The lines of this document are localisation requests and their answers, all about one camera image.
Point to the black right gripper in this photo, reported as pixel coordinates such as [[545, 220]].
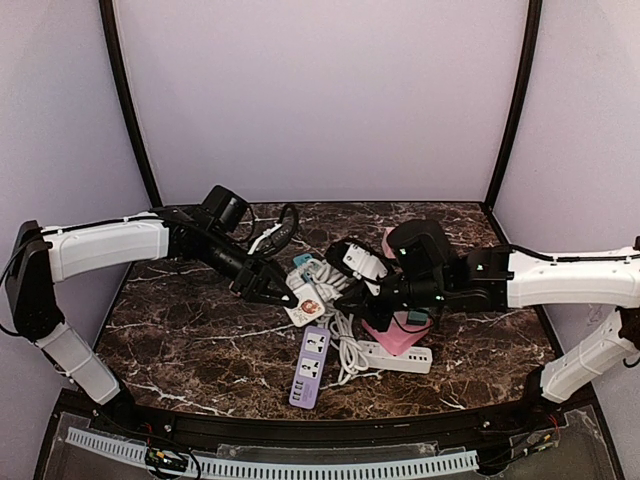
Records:
[[376, 301]]

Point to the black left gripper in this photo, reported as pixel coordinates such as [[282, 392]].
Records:
[[249, 275]]

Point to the teal charger cube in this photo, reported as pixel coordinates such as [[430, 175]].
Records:
[[417, 318]]

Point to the white round power plug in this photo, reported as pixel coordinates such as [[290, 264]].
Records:
[[310, 306]]

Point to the pink cube socket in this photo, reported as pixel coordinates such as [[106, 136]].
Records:
[[389, 250]]

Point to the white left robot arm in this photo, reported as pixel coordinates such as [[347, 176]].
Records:
[[45, 256]]

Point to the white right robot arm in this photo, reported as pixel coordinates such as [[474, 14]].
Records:
[[509, 276]]

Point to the teal power strip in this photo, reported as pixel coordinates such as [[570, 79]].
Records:
[[307, 266]]

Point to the pink triangular power strip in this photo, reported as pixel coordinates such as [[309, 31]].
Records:
[[399, 337]]

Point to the white power strip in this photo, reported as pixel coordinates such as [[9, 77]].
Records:
[[416, 360]]

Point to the purple power strip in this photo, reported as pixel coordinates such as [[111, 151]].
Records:
[[309, 369]]

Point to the small circuit board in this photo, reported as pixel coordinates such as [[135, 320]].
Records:
[[165, 459]]

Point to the white cable duct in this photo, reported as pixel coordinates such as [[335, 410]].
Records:
[[245, 462]]

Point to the black frame post left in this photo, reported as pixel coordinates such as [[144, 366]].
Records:
[[128, 110]]

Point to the black frame post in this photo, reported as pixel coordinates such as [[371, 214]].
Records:
[[128, 110], [525, 64]]

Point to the black frame post right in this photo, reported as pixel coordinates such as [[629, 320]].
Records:
[[525, 64]]

